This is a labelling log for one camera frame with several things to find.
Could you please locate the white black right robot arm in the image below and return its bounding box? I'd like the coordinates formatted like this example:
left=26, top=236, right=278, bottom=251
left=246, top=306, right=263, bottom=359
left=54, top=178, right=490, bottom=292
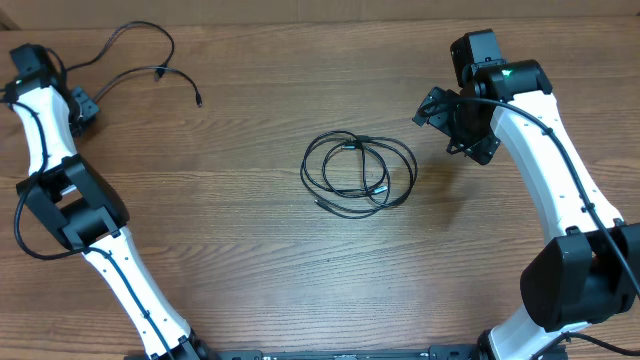
left=414, top=30, right=639, bottom=359

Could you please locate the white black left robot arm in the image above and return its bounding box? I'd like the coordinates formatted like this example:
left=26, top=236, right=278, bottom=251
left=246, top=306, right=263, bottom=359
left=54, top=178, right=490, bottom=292
left=1, top=44, right=215, bottom=359

